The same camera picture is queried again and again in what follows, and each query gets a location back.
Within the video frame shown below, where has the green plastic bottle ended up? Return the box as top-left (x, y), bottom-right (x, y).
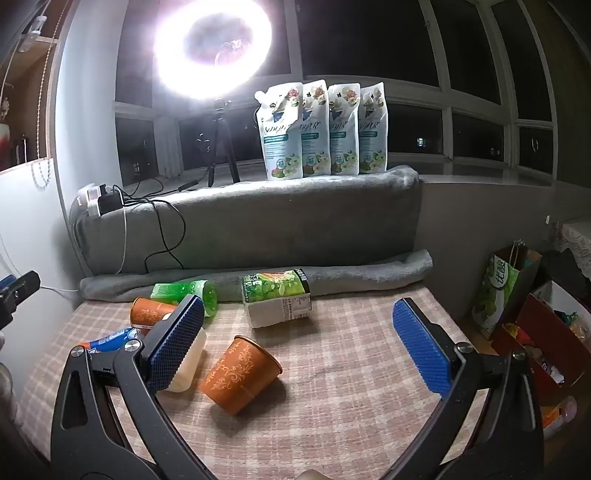
top-left (151, 280), bottom-right (218, 319)

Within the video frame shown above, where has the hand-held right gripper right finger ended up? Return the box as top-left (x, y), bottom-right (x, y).
top-left (379, 298), bottom-right (546, 480)

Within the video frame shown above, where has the white bottle with green label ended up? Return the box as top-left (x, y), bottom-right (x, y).
top-left (240, 268), bottom-right (313, 329)

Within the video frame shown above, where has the pink bottle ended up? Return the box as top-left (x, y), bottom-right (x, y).
top-left (542, 396), bottom-right (578, 440)

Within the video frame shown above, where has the green paper bag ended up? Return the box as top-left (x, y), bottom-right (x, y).
top-left (470, 244), bottom-right (544, 341)

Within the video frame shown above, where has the white bead chain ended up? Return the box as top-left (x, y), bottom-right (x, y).
top-left (30, 44), bottom-right (52, 188)

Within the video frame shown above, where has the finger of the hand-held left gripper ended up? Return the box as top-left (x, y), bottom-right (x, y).
top-left (0, 270), bottom-right (42, 329)

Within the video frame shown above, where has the orange patterned cup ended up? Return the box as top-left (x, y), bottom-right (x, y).
top-left (199, 335), bottom-right (283, 415)
top-left (130, 296), bottom-right (179, 330)

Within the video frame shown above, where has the plaid tablecloth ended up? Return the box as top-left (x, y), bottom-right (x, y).
top-left (9, 282), bottom-right (491, 480)

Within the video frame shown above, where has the white floral refill pouch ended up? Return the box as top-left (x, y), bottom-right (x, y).
top-left (327, 83), bottom-right (361, 176)
top-left (299, 79), bottom-right (331, 179)
top-left (359, 82), bottom-right (388, 175)
top-left (255, 82), bottom-right (306, 182)

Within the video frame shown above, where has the ring light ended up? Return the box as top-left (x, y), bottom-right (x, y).
top-left (150, 0), bottom-right (283, 101)

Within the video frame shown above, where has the rolled grey blanket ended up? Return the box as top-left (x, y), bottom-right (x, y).
top-left (79, 248), bottom-right (434, 304)

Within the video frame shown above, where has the white plastic container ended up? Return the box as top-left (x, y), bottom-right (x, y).
top-left (165, 325), bottom-right (208, 393)

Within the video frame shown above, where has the white window frame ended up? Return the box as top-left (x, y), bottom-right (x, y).
top-left (113, 0), bottom-right (562, 186)

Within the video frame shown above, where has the black cable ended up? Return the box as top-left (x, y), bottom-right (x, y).
top-left (110, 184), bottom-right (188, 274)

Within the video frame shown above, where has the white lace cloth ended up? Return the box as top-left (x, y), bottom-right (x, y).
top-left (551, 220), bottom-right (591, 265)

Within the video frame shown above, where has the blue drink can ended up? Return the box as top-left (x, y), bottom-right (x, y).
top-left (76, 327), bottom-right (149, 356)

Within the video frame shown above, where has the red cardboard box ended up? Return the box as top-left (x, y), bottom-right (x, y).
top-left (490, 292), bottom-right (591, 398)

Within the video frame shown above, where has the white cable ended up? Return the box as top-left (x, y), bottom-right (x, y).
top-left (117, 207), bottom-right (129, 274)

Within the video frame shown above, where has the white power strip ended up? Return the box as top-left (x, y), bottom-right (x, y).
top-left (76, 183), bottom-right (110, 218)

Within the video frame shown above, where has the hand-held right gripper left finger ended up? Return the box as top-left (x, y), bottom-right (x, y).
top-left (51, 294), bottom-right (218, 480)

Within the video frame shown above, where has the black charger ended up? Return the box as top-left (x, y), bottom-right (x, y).
top-left (97, 191), bottom-right (125, 216)

